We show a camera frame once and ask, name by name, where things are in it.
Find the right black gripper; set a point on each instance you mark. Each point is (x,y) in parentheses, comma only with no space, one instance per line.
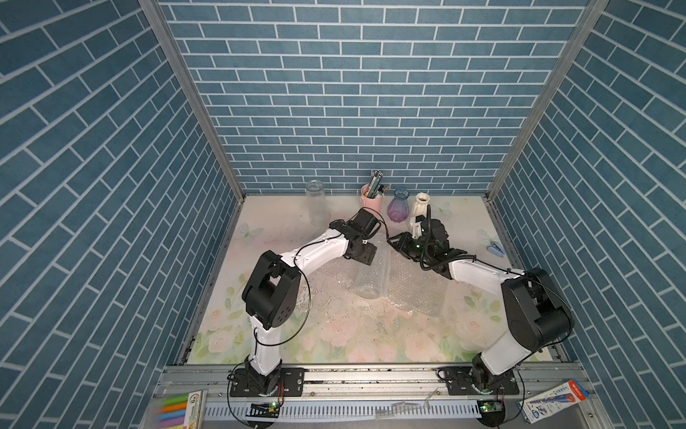
(402,245)

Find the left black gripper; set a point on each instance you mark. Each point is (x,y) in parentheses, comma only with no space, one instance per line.
(368,256)

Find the cream ribbed cylinder vase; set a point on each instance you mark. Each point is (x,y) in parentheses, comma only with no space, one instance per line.
(419,208)

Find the purple vase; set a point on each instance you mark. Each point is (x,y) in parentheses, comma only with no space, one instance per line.
(398,210)

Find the clear ribbed glass vase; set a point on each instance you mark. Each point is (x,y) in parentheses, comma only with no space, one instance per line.
(319,212)

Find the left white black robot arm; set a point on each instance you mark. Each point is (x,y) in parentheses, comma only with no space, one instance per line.
(271,295)

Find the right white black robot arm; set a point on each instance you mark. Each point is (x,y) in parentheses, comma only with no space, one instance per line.
(537,317)

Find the pink pen cup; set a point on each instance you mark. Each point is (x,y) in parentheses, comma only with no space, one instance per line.
(371,203)

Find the pens in cup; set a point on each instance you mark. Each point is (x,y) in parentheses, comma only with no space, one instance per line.
(375,188)

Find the small blue white object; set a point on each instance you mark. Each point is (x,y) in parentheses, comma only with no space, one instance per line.
(496,249)

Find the white red blue box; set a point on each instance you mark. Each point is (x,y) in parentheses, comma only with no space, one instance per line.
(553,401)

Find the white slotted cable duct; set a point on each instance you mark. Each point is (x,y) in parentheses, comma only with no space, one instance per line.
(297,412)

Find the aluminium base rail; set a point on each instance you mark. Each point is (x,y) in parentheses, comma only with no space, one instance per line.
(390,382)

